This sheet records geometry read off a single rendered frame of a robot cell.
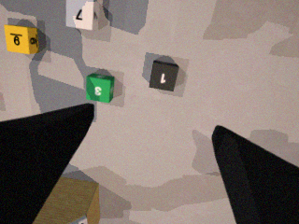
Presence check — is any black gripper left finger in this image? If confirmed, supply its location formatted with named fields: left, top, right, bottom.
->
left=0, top=103, right=94, bottom=224

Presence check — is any green block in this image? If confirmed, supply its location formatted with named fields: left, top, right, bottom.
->
left=86, top=74, right=114, bottom=103

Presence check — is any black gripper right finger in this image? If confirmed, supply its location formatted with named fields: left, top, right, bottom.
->
left=212, top=125, right=299, bottom=224

